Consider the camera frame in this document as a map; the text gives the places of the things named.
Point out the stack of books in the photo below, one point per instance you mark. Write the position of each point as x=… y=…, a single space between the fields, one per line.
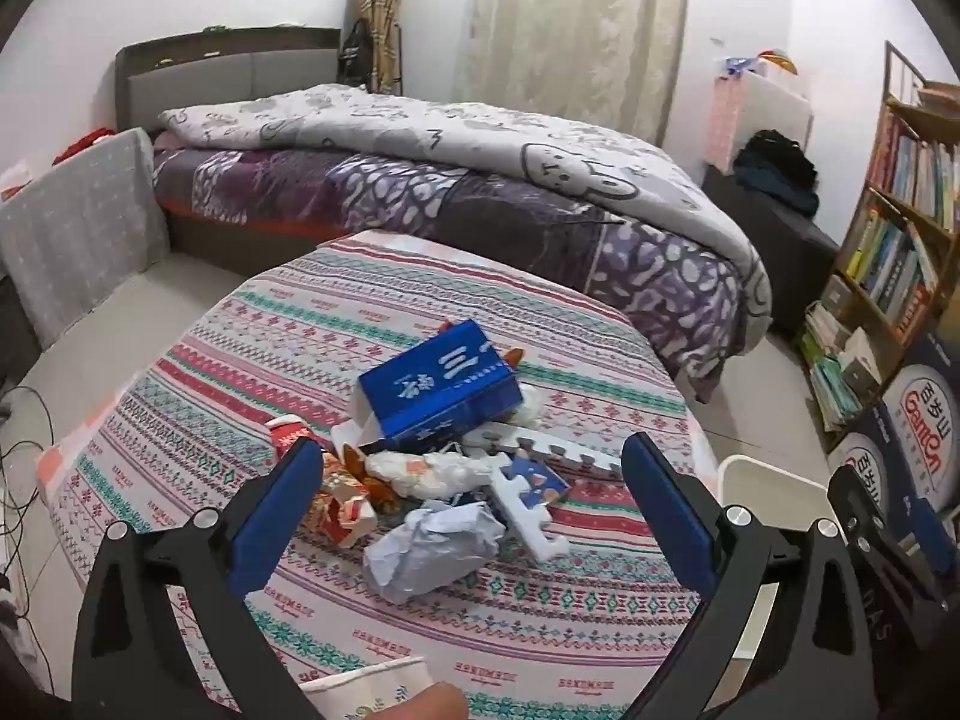
x=832 y=375

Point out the person's left hand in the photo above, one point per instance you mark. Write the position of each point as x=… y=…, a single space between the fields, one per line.
x=424 y=703

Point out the purple patterned blanket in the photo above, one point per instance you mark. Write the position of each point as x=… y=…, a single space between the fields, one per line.
x=375 y=191

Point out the black hanging bag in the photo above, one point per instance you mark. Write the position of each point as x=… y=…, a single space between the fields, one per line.
x=354 y=52

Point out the dark storage cabinet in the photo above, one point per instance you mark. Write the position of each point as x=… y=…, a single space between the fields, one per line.
x=780 y=255

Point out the grey upholstered bed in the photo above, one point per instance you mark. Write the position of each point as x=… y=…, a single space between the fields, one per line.
x=225 y=82

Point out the white bunny print duvet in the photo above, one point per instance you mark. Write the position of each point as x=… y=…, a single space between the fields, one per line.
x=450 y=127

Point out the pile of dark clothes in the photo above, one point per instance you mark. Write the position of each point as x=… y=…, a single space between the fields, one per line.
x=776 y=169

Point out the large orange peel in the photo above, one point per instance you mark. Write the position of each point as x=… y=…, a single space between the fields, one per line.
x=514 y=358

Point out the grey checked padded board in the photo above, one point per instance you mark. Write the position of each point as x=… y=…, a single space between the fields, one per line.
x=82 y=232

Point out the white plastic bin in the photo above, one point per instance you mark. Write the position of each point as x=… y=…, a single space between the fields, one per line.
x=757 y=476

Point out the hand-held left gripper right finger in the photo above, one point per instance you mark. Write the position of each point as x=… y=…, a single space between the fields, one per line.
x=667 y=510

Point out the white storage box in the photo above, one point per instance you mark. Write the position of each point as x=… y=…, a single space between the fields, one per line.
x=780 y=109

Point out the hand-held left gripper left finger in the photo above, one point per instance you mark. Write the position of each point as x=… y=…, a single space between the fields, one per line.
x=277 y=517

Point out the grey paper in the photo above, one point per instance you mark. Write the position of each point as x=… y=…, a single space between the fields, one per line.
x=427 y=555

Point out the dark blue water carton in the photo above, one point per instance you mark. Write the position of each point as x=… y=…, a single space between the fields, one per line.
x=862 y=457
x=926 y=412

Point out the long white foam strip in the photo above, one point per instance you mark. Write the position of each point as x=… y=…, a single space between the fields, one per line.
x=559 y=454

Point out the row of books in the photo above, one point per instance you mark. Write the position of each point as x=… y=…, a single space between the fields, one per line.
x=889 y=262
x=915 y=165

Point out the colourful toys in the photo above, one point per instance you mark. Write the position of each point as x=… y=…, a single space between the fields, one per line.
x=757 y=64

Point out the round table with patterned cloth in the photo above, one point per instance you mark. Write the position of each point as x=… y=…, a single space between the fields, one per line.
x=300 y=315

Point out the wooden bookshelf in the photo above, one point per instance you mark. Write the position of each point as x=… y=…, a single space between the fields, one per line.
x=900 y=202

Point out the red and gold snack wrapper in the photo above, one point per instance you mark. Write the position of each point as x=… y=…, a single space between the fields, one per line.
x=345 y=502

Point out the cream lace curtain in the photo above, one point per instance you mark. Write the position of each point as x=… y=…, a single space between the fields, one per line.
x=570 y=30

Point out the beige plaid coat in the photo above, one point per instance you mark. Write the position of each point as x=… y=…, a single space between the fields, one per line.
x=384 y=22

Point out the red cloth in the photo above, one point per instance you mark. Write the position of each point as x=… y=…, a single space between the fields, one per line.
x=82 y=144

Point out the white plastic wrap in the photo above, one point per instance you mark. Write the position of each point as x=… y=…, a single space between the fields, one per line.
x=427 y=472

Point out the white tissue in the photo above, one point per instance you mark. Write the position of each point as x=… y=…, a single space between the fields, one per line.
x=536 y=405

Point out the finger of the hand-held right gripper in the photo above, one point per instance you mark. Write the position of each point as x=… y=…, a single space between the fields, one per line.
x=862 y=510
x=931 y=536

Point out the blue cardboard box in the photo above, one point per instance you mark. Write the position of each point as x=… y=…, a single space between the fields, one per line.
x=442 y=390

